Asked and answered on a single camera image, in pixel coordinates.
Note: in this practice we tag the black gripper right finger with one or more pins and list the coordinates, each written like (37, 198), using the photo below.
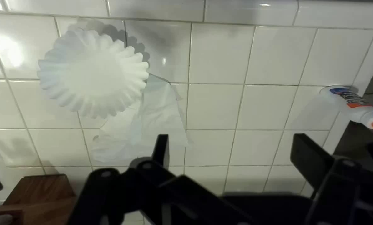
(344, 191)

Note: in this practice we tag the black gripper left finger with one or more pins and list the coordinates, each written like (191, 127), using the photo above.
(161, 191)

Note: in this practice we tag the white coffee filter stack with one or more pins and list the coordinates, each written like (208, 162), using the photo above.
(90, 75)

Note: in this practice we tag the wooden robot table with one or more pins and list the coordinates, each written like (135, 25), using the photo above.
(40, 200)

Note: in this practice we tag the white glue bottle orange cap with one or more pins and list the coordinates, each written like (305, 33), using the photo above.
(357, 106)

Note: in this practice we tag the clear plastic bag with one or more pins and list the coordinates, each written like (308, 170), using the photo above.
(155, 120)

